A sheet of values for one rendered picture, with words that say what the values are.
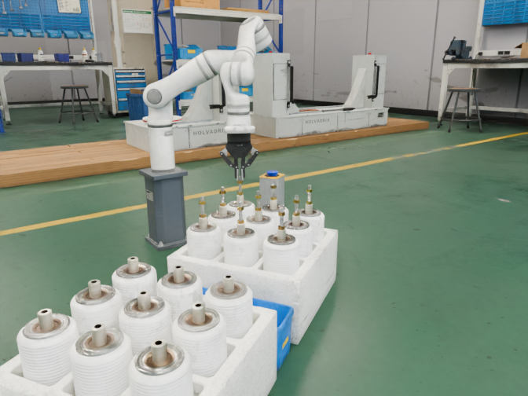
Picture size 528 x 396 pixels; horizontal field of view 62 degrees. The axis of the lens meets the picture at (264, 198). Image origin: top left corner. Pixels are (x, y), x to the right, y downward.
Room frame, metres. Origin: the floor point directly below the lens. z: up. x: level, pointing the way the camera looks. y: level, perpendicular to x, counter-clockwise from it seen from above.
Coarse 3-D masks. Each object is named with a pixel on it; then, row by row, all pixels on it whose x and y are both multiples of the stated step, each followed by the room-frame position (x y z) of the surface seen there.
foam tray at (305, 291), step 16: (336, 240) 1.30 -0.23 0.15; (176, 256) 1.12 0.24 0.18; (320, 256) 1.13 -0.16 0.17; (336, 256) 1.31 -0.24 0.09; (192, 272) 1.08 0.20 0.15; (208, 272) 1.06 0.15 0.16; (224, 272) 1.04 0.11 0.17; (240, 272) 1.02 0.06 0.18; (256, 272) 1.02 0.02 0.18; (272, 272) 1.02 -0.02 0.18; (304, 272) 1.02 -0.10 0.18; (320, 272) 1.13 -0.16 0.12; (256, 288) 1.01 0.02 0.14; (272, 288) 0.99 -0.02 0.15; (288, 288) 0.97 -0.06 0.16; (304, 288) 1.00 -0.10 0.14; (320, 288) 1.14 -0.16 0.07; (288, 304) 0.97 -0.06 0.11; (304, 304) 1.00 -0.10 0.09; (320, 304) 1.15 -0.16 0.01; (304, 320) 1.01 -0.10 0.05
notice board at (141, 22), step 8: (128, 16) 7.30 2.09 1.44; (136, 16) 7.37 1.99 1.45; (144, 16) 7.45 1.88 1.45; (128, 24) 7.29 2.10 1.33; (136, 24) 7.36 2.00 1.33; (144, 24) 7.44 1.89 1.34; (152, 24) 7.52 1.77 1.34; (128, 32) 7.28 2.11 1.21; (136, 32) 7.35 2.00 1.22; (144, 32) 7.43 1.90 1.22; (152, 32) 7.52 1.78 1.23
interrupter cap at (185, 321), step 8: (184, 312) 0.70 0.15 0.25; (208, 312) 0.71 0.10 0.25; (216, 312) 0.70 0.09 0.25; (184, 320) 0.68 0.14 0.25; (208, 320) 0.68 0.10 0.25; (216, 320) 0.68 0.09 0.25; (184, 328) 0.65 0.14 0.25; (192, 328) 0.65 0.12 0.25; (200, 328) 0.65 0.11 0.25; (208, 328) 0.65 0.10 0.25
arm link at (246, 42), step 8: (256, 16) 1.63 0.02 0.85; (248, 24) 1.59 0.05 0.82; (256, 24) 1.59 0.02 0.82; (264, 24) 1.63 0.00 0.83; (240, 32) 1.57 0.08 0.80; (248, 32) 1.54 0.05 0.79; (256, 32) 1.61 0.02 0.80; (240, 40) 1.52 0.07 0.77; (248, 40) 1.50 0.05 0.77; (240, 48) 1.45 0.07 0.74; (248, 48) 1.46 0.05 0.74
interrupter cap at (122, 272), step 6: (126, 264) 0.91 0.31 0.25; (138, 264) 0.91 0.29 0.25; (144, 264) 0.91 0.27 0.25; (120, 270) 0.88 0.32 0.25; (126, 270) 0.89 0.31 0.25; (144, 270) 0.88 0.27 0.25; (150, 270) 0.88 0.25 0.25; (120, 276) 0.85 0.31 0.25; (126, 276) 0.85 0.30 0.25; (132, 276) 0.85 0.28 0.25; (138, 276) 0.85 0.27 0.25
